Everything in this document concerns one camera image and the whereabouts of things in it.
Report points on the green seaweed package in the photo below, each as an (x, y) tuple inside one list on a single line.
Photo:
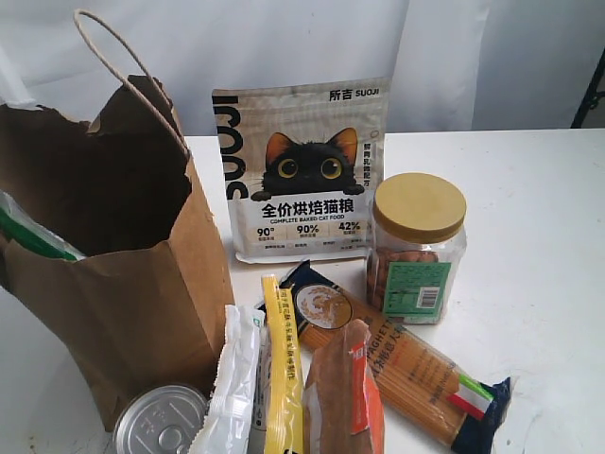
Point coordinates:
[(17, 225)]

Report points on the brown paper bag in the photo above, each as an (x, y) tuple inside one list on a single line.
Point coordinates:
[(138, 284)]

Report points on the beige cat food pouch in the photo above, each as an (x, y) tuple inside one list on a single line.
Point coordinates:
[(301, 164)]

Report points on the clear jar yellow lid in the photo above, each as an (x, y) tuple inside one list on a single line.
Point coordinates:
[(417, 242)]

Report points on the yellow snack packet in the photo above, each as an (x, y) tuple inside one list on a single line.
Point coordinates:
[(284, 426)]

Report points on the orange brown snack packet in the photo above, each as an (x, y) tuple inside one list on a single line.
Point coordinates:
[(342, 407)]

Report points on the spaghetti package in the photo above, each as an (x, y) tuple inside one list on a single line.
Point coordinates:
[(418, 381)]

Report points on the white snack packet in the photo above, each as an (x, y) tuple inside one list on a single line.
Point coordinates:
[(227, 424)]

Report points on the silver tin can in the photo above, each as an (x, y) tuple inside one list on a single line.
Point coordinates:
[(163, 420)]

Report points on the black metal stand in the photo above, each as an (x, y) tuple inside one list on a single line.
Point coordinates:
[(591, 97)]

